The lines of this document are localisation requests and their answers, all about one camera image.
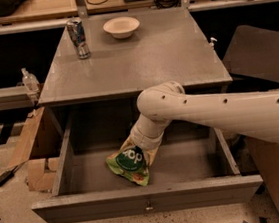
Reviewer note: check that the black power adapter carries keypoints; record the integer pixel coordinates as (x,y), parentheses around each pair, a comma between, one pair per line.
(7,175)

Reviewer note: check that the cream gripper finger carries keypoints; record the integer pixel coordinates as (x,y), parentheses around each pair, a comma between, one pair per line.
(127,144)
(150,156)

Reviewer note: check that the dark grey side table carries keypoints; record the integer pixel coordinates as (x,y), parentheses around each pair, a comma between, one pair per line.
(253,52)

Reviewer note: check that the green rice chip bag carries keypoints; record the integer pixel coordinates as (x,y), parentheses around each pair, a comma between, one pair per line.
(130,164)

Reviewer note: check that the clear plastic bottle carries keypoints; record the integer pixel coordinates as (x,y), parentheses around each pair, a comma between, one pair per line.
(30,81)

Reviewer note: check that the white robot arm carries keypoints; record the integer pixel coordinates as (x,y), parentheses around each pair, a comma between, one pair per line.
(251,114)

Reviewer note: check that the grey low bench left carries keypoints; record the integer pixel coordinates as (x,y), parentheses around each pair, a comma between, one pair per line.
(15,102)

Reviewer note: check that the flattened cardboard left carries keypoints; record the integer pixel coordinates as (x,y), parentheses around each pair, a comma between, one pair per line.
(38,150)

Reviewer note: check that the open grey top drawer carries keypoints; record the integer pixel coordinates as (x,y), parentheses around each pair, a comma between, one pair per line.
(193,168)

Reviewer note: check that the silver blue drink can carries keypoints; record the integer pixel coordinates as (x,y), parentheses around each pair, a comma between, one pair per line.
(76,32)

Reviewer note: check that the grey cabinet with counter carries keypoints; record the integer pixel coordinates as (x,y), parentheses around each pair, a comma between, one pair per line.
(168,45)

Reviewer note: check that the cardboard box right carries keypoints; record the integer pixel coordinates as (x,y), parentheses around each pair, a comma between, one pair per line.
(275,171)

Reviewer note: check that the white bowl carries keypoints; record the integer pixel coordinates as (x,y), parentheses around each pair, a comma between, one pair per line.
(121,27)

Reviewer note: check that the white pump dispenser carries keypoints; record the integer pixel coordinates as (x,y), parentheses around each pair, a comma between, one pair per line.
(213,42)

